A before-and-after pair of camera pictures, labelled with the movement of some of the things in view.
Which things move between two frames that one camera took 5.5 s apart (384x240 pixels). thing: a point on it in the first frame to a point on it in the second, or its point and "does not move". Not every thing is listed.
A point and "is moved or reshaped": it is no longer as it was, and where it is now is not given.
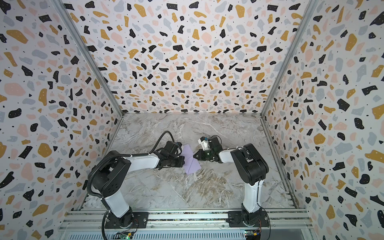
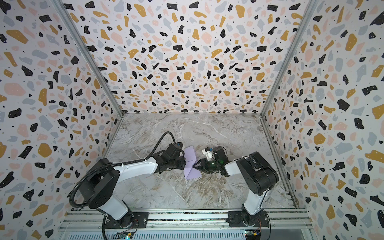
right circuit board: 250,234 does not move
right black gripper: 201,155 to 202,165
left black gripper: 180,162 does not move
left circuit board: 123,235 does not move
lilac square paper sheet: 191,165 is moved or reshaped
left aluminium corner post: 60,6 does not move
